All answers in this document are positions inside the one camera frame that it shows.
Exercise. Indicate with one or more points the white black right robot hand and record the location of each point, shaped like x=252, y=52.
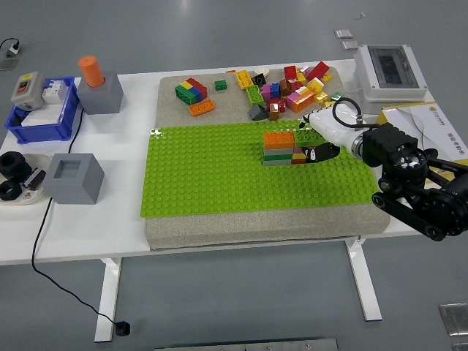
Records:
x=338, y=126

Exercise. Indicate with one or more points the light green toy brick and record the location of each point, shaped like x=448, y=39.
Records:
x=254, y=95
x=307, y=137

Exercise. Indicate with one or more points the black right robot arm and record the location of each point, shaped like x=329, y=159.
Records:
x=398, y=146

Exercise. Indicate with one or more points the small green toy brick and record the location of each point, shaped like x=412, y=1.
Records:
x=337, y=96

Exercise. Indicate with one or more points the shiny yellow toy brick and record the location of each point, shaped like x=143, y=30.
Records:
x=321, y=97

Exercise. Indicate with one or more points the large orange toy brick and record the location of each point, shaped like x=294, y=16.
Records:
x=303, y=101

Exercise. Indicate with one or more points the magenta toy brick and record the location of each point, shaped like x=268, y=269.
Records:
x=298, y=151
x=266, y=92
x=291, y=99

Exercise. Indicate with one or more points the small yellow toy brick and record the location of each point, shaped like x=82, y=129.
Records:
x=327, y=78

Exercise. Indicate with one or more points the red white toy brick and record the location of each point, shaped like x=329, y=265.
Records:
x=298, y=86

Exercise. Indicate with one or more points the long red toy brick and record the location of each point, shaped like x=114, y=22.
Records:
x=318, y=70

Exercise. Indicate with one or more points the brown toy brick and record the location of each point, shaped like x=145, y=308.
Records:
x=275, y=115
x=285, y=87

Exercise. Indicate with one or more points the grey toy brick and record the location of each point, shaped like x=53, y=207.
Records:
x=277, y=163
x=278, y=152

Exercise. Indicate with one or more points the small pink toy brick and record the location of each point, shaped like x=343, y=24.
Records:
x=305, y=69

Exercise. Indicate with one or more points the shiny red toy brick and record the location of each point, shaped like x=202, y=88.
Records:
x=274, y=104

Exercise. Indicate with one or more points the dark green toy brick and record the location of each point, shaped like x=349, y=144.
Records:
x=184, y=94
x=278, y=158

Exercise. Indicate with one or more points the blue toy brick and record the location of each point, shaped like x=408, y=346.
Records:
x=275, y=90
x=200, y=93

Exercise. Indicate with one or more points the dark grey sloped brick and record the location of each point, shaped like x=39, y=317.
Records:
x=257, y=112

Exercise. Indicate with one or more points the black toy brick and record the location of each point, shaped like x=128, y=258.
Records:
x=259, y=80

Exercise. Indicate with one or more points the white toy piece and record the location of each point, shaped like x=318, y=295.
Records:
x=262, y=72

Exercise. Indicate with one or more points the long yellow toy brick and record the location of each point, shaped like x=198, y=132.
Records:
x=244, y=79

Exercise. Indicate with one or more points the small dark green brick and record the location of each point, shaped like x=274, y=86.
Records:
x=220, y=85

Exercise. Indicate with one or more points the green studded baseplate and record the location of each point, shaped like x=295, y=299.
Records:
x=219, y=175

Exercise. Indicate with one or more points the yellow white cardboard box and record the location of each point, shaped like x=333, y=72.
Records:
x=446, y=120

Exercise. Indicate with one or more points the grey-brown mat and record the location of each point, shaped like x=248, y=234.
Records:
x=256, y=228

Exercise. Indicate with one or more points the white table leg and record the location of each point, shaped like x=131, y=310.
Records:
x=365, y=285
x=108, y=300

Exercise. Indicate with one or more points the grey block with round hole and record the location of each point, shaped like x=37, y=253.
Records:
x=102, y=98

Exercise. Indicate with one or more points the long metal floor plate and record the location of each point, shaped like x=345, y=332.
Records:
x=245, y=345

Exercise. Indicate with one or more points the orange cylinder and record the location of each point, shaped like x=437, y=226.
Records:
x=91, y=71

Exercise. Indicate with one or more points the grey block with square recess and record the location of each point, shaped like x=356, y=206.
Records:
x=73, y=188

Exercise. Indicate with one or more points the white circuit breaker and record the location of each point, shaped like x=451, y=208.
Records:
x=55, y=91

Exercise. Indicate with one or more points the black plug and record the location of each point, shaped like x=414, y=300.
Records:
x=123, y=327

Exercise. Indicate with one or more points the blue plastic bin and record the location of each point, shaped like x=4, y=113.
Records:
x=40, y=133

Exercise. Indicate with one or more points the white flat box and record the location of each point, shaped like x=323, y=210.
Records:
x=40, y=116

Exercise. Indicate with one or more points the small brown white part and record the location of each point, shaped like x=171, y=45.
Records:
x=35, y=178

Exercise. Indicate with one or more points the white plate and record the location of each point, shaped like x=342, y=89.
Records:
x=36, y=197

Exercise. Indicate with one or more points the white floor socket plug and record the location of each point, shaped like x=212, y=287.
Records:
x=14, y=48

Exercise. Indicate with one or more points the white electrical enclosure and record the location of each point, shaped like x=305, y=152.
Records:
x=391, y=67

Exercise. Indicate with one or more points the grey switch box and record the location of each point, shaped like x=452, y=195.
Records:
x=27, y=89

